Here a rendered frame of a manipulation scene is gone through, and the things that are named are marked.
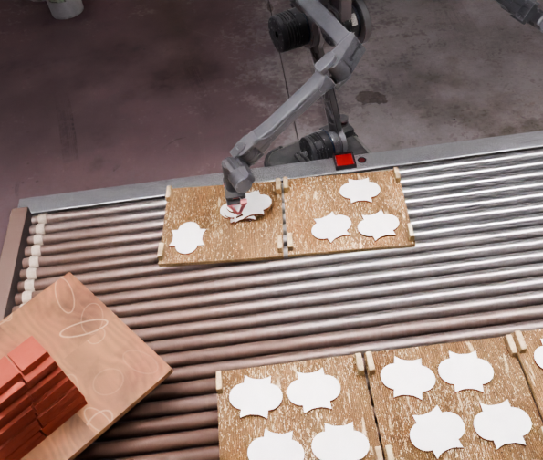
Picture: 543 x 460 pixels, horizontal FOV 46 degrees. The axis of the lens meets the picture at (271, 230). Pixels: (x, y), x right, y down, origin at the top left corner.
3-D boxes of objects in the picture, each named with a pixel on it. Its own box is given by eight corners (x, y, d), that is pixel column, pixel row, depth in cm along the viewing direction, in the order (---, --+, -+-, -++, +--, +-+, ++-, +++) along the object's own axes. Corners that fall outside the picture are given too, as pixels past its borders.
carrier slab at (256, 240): (169, 191, 233) (168, 188, 232) (281, 183, 231) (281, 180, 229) (159, 266, 210) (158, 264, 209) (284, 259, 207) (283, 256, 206)
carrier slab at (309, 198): (283, 182, 231) (282, 179, 230) (397, 172, 229) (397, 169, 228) (287, 257, 208) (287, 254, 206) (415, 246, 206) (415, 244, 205)
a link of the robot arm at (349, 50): (376, 56, 194) (361, 36, 186) (342, 87, 197) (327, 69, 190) (310, -10, 221) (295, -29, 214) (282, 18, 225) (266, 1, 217)
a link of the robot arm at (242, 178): (256, 151, 208) (241, 139, 201) (273, 172, 201) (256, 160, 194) (231, 177, 210) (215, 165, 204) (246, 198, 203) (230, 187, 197)
